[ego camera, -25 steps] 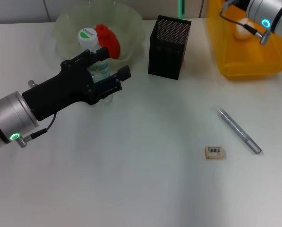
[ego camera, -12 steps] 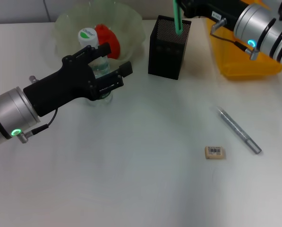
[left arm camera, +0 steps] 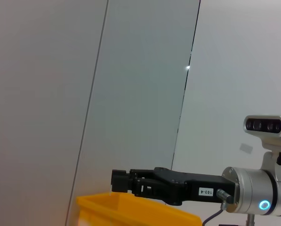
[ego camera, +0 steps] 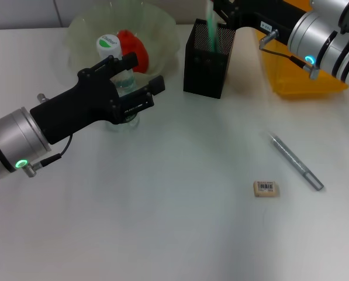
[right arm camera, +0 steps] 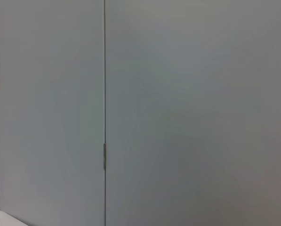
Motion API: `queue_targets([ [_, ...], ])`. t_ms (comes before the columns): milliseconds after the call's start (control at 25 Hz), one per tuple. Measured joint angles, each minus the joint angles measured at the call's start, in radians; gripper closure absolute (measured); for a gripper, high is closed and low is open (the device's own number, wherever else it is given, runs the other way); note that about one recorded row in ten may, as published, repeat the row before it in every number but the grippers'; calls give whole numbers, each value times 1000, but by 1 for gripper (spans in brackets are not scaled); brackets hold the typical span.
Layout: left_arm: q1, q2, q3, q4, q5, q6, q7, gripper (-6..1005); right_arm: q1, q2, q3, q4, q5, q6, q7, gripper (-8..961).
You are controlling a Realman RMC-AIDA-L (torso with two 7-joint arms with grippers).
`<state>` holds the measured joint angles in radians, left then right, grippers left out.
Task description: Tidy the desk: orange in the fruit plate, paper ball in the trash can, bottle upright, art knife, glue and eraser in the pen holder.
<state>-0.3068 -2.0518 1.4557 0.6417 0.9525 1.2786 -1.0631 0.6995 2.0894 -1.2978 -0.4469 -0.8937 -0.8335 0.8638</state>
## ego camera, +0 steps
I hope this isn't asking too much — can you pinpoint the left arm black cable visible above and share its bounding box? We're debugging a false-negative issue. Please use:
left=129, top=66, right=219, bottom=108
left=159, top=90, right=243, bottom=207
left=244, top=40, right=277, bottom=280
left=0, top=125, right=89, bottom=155
left=26, top=133, right=74, bottom=178

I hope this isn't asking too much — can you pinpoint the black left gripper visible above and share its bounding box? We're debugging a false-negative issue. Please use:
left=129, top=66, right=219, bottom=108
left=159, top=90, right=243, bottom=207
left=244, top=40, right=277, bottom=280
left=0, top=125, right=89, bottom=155
left=30, top=52, right=167, bottom=145

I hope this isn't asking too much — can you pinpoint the clear green-label water bottle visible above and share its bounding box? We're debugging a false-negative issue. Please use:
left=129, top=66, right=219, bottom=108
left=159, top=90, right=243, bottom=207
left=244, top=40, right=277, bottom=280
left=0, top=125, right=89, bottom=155
left=96, top=35, right=140, bottom=133

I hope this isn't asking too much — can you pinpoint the red-orange fruit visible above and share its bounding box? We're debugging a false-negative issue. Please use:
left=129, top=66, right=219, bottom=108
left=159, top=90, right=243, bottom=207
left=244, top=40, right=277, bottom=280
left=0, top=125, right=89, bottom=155
left=116, top=29, right=150, bottom=74

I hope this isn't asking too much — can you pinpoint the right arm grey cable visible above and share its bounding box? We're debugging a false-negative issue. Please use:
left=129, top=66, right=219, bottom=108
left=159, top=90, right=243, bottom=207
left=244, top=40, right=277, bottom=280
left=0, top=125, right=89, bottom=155
left=258, top=29, right=322, bottom=80

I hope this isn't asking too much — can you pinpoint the black mesh pen holder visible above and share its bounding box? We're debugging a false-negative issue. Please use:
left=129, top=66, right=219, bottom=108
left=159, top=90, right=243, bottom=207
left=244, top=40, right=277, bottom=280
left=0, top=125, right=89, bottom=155
left=182, top=18, right=238, bottom=100

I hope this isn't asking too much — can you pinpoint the green utility knife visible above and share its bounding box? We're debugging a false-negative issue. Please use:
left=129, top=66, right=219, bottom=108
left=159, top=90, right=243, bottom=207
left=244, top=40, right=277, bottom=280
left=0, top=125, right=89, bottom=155
left=205, top=0, right=222, bottom=55

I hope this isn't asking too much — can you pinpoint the translucent green wavy fruit plate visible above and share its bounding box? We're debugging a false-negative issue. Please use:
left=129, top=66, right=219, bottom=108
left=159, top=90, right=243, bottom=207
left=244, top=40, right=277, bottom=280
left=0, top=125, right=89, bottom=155
left=65, top=0, right=181, bottom=98

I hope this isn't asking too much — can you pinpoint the yellow plastic bin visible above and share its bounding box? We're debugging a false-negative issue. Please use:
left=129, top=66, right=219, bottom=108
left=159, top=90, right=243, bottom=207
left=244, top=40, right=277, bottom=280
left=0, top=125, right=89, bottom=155
left=255, top=29, right=349, bottom=100

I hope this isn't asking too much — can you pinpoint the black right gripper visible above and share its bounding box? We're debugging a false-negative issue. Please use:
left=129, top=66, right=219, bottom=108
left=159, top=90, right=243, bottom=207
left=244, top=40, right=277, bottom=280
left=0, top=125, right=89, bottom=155
left=213, top=0, right=307, bottom=45

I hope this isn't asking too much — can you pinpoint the beige eraser with barcode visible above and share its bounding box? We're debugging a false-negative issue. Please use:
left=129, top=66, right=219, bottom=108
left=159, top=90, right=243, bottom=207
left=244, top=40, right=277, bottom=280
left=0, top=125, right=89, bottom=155
left=253, top=180, right=281, bottom=198

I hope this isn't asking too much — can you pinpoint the grey glitter pen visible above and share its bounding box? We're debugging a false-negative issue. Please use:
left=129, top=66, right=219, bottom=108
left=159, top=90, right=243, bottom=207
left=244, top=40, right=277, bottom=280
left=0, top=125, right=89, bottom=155
left=261, top=131, right=324, bottom=193

